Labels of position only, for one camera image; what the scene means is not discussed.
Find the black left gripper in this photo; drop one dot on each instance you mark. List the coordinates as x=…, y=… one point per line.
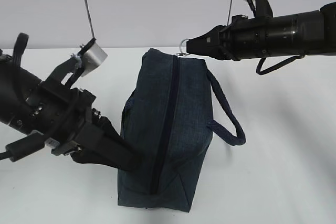
x=59, y=111

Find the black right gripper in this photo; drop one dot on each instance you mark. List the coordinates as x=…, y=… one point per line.
x=237, y=41

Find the dark blue lunch bag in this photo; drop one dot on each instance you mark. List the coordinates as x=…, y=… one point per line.
x=171, y=117

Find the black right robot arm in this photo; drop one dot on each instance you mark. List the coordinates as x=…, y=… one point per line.
x=309, y=33

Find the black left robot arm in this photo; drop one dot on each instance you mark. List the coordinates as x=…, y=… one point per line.
x=17, y=84

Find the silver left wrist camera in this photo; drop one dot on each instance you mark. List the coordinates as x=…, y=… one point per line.
x=92, y=56

